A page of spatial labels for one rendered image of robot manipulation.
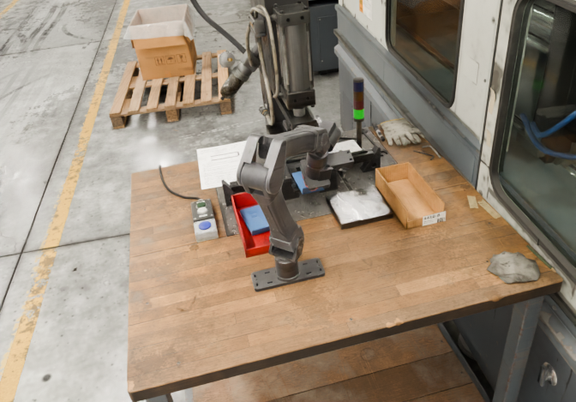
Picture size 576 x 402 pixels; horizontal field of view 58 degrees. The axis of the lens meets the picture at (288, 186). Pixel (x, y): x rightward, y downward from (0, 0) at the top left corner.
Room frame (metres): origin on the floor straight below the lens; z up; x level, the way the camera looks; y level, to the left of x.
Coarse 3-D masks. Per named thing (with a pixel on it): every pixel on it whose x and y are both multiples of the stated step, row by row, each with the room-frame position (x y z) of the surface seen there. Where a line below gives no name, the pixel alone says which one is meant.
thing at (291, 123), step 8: (280, 104) 1.57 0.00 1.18; (288, 112) 1.51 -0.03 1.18; (296, 112) 1.47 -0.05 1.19; (304, 112) 1.48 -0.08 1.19; (288, 120) 1.47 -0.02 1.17; (296, 120) 1.45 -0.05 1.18; (304, 120) 1.44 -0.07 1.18; (312, 120) 1.44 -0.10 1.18; (320, 120) 1.51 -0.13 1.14; (272, 128) 1.49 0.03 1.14; (280, 128) 1.49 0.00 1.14; (288, 128) 1.45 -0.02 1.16
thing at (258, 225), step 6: (240, 210) 1.38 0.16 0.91; (246, 210) 1.38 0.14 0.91; (252, 210) 1.38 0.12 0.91; (258, 210) 1.37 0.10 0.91; (246, 216) 1.35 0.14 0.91; (258, 216) 1.34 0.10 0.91; (264, 216) 1.34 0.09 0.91; (246, 222) 1.32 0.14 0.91; (252, 222) 1.31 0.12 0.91; (258, 222) 1.31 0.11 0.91; (264, 222) 1.31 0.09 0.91; (252, 228) 1.28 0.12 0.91; (258, 228) 1.25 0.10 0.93; (264, 228) 1.25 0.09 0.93; (252, 234) 1.25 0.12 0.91
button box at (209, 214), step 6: (162, 180) 1.62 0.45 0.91; (174, 192) 1.53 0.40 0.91; (186, 198) 1.49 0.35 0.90; (192, 198) 1.48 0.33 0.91; (198, 198) 1.47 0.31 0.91; (192, 204) 1.42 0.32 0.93; (210, 204) 1.41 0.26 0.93; (192, 210) 1.38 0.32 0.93; (210, 210) 1.37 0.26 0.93; (198, 216) 1.35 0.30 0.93; (204, 216) 1.34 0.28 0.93; (210, 216) 1.34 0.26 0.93
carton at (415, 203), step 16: (384, 176) 1.45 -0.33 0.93; (400, 176) 1.47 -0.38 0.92; (416, 176) 1.41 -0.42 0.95; (384, 192) 1.38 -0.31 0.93; (400, 192) 1.39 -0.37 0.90; (416, 192) 1.38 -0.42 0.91; (432, 192) 1.30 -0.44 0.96; (400, 208) 1.25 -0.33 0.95; (416, 208) 1.30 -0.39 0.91; (432, 208) 1.29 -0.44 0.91; (416, 224) 1.21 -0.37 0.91
